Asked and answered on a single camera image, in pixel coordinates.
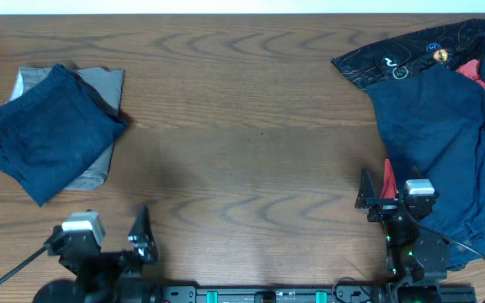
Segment navy blue shorts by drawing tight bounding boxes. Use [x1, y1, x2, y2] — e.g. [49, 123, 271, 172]
[0, 64, 127, 205]

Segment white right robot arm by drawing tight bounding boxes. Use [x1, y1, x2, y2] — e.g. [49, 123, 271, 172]
[354, 170, 476, 303]

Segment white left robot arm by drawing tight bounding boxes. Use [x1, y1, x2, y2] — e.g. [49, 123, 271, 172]
[33, 206, 163, 303]

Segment red garment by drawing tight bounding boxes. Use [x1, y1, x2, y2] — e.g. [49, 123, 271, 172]
[379, 58, 485, 201]

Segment folded grey shorts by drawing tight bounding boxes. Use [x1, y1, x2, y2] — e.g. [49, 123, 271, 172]
[8, 67, 125, 190]

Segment black patterned shorts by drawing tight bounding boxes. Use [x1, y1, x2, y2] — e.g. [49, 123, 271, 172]
[331, 19, 485, 90]

